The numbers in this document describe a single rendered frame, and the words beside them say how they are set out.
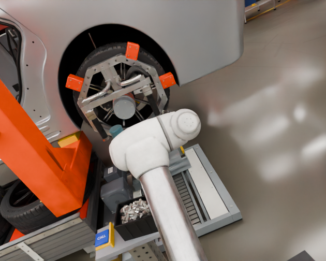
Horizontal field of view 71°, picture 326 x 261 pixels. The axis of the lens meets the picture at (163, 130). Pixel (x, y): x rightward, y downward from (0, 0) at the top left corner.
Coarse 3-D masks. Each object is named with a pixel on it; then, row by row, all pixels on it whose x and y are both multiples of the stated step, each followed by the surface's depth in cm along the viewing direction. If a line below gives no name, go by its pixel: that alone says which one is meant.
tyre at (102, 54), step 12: (96, 48) 159; (108, 48) 141; (120, 48) 142; (84, 60) 148; (96, 60) 142; (144, 60) 148; (156, 60) 157; (84, 72) 144; (168, 96) 162; (84, 120) 160
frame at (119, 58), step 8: (120, 56) 136; (96, 64) 139; (104, 64) 136; (112, 64) 137; (128, 64) 139; (136, 64) 140; (144, 64) 141; (88, 72) 137; (96, 72) 138; (152, 72) 144; (88, 80) 139; (160, 88) 154; (80, 96) 142; (160, 96) 152; (80, 104) 144; (160, 104) 155; (88, 120) 151; (104, 128) 155
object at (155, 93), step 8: (120, 64) 148; (120, 72) 152; (152, 80) 177; (88, 88) 158; (96, 88) 153; (104, 88) 153; (152, 88) 159; (88, 96) 158; (104, 112) 177; (112, 112) 162; (136, 112) 187; (144, 112) 178; (152, 112) 166; (104, 120) 165; (112, 120) 174; (120, 120) 178; (128, 120) 178; (136, 120) 175; (144, 120) 168
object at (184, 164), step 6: (180, 150) 203; (186, 156) 189; (180, 162) 190; (186, 162) 184; (174, 168) 185; (180, 168) 186; (186, 168) 187; (174, 174) 188; (132, 180) 190; (138, 180) 190; (138, 186) 187
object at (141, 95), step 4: (120, 76) 162; (132, 76) 163; (104, 80) 161; (104, 84) 162; (112, 88) 164; (136, 96) 170; (140, 96) 171; (112, 100) 169; (112, 104) 170; (136, 104) 173
